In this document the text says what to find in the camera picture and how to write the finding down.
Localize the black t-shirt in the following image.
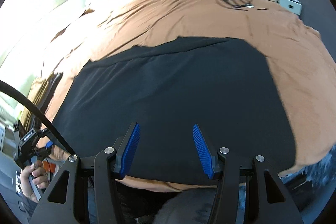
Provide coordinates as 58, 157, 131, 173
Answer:
53, 37, 295, 185

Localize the person's left hand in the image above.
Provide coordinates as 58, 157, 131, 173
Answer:
20, 160, 49, 203

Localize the person's right patterned leg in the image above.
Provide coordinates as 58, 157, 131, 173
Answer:
153, 188, 216, 224

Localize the folded olive brown garment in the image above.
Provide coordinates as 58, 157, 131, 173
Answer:
20, 73, 63, 132

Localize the brown bed blanket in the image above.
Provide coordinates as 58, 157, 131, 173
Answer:
19, 0, 336, 193

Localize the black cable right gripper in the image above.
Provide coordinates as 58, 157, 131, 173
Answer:
0, 80, 77, 156

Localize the black rectangular frame device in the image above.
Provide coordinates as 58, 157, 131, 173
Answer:
223, 0, 254, 9

